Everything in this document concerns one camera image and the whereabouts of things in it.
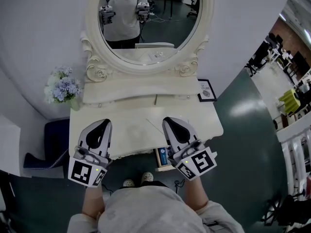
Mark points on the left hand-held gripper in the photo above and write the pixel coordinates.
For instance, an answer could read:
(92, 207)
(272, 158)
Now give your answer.
(80, 172)

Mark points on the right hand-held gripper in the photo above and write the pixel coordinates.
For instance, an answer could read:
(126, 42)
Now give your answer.
(202, 162)

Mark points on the small blue packet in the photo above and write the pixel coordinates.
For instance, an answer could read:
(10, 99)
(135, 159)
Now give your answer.
(162, 156)

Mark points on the person's right forearm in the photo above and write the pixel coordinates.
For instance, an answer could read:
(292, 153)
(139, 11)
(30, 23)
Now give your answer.
(195, 193)

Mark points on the person's left forearm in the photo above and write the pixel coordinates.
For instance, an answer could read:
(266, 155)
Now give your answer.
(93, 200)

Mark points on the white vanity dressing table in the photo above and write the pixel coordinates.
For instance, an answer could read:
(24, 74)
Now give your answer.
(136, 130)

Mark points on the pale green vase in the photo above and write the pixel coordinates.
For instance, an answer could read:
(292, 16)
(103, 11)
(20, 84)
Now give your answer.
(74, 105)

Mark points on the thin metal stick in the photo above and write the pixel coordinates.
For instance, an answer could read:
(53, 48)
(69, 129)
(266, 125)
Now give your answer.
(155, 99)

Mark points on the dark blue padded chair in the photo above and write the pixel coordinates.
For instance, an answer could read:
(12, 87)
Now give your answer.
(56, 137)

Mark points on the black framed picture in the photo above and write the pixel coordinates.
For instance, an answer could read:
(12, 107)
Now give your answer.
(206, 91)

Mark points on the person's right shoe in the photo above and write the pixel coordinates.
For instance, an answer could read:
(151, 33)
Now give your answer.
(147, 177)

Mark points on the person's shoe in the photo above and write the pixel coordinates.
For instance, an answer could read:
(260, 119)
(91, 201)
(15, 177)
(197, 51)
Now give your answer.
(128, 183)
(147, 177)

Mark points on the person's left shoe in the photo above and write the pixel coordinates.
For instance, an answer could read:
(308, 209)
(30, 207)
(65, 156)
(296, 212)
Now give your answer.
(128, 183)

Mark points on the person's black trousers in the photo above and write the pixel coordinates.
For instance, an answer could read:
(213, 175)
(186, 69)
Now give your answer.
(153, 184)

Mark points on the purple artificial flower bouquet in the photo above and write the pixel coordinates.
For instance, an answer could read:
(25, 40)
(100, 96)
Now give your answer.
(62, 85)

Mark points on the person's grey sweatshirt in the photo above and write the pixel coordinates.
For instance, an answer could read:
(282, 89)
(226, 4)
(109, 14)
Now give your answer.
(145, 210)

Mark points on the white oval framed mirror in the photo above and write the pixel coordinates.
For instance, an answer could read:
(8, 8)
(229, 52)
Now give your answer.
(93, 33)

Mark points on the yellow-green covered table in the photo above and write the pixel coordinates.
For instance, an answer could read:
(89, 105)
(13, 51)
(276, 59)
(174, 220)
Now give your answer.
(289, 102)

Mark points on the white balustrade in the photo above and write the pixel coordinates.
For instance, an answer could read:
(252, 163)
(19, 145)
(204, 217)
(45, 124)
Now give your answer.
(294, 149)

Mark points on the black metal stand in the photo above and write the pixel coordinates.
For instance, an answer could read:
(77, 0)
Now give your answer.
(289, 210)

